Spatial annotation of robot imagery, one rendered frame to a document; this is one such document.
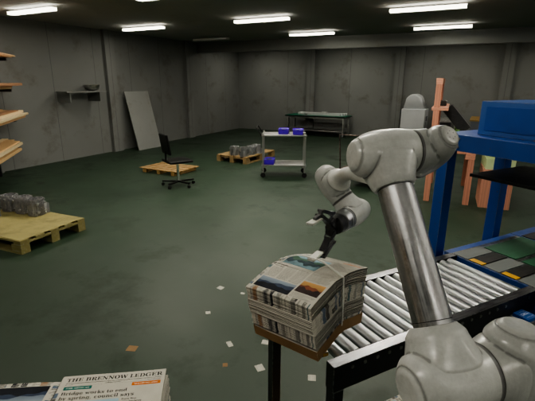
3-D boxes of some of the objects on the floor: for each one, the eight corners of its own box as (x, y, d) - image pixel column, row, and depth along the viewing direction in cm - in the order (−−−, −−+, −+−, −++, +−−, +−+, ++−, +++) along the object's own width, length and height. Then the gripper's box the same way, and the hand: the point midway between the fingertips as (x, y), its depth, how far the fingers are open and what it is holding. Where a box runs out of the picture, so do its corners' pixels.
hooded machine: (425, 140, 1355) (431, 93, 1313) (423, 142, 1297) (427, 94, 1255) (401, 138, 1388) (406, 93, 1346) (398, 141, 1330) (402, 94, 1288)
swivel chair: (176, 180, 794) (173, 130, 767) (201, 184, 767) (200, 132, 740) (154, 187, 741) (150, 134, 714) (181, 191, 714) (177, 136, 687)
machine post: (477, 326, 323) (510, 129, 280) (467, 321, 330) (498, 127, 287) (484, 323, 327) (518, 128, 284) (474, 317, 334) (506, 126, 291)
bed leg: (271, 437, 221) (272, 328, 202) (266, 430, 226) (267, 322, 207) (280, 434, 224) (283, 325, 205) (275, 426, 229) (277, 320, 210)
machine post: (423, 348, 296) (451, 134, 253) (414, 341, 304) (439, 132, 260) (431, 344, 300) (460, 133, 257) (422, 338, 307) (448, 131, 264)
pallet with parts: (248, 165, 946) (248, 148, 935) (216, 161, 988) (215, 145, 977) (275, 155, 1061) (275, 141, 1050) (244, 153, 1103) (244, 138, 1092)
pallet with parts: (88, 230, 528) (84, 201, 518) (15, 257, 446) (9, 224, 435) (21, 215, 586) (17, 188, 576) (-54, 236, 504) (-61, 207, 493)
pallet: (200, 169, 888) (200, 165, 885) (178, 177, 823) (178, 172, 820) (162, 165, 932) (161, 161, 929) (138, 172, 867) (138, 167, 865)
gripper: (347, 194, 159) (317, 211, 143) (348, 252, 167) (318, 274, 151) (330, 192, 164) (299, 208, 148) (332, 248, 171) (302, 269, 156)
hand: (311, 240), depth 151 cm, fingers open, 14 cm apart
